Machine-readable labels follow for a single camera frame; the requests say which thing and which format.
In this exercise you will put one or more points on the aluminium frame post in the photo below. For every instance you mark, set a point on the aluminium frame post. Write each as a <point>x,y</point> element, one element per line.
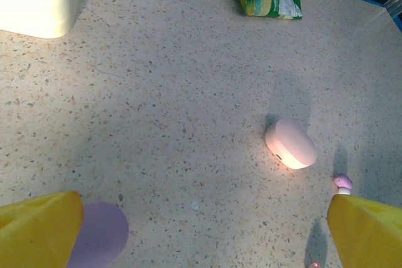
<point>394,6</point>

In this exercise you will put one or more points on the pink earbud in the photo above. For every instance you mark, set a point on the pink earbud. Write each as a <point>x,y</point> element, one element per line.
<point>343,183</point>

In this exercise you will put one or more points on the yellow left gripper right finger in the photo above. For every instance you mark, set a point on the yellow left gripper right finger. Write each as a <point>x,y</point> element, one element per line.
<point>370,236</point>

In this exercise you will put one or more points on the purple earbud charging case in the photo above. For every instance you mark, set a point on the purple earbud charging case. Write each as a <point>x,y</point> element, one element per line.
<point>100,233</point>

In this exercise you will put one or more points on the small white ear tip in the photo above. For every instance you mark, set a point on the small white ear tip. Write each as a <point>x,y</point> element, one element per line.
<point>195,205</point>

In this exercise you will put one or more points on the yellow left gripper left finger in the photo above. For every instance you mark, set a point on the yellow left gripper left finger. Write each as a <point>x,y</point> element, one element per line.
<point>34,230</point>

